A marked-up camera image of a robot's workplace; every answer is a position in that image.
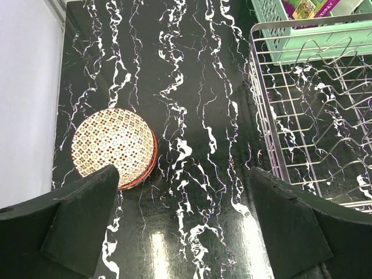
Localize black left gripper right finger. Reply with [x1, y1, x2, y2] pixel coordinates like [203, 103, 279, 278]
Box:
[249, 167, 371, 278]

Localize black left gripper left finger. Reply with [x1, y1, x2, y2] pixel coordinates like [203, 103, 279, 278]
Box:
[1, 165, 119, 278]

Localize red patterned bowl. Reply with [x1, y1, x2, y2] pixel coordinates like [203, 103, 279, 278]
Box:
[71, 108, 159, 190]

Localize green plastic file organizer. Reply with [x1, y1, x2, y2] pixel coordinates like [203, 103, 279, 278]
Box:
[249, 1, 371, 65]

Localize purple illustrated book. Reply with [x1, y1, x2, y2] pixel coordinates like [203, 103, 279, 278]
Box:
[281, 0, 340, 20]

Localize metal wire dish rack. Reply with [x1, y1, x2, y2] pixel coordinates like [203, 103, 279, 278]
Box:
[248, 13, 372, 214]

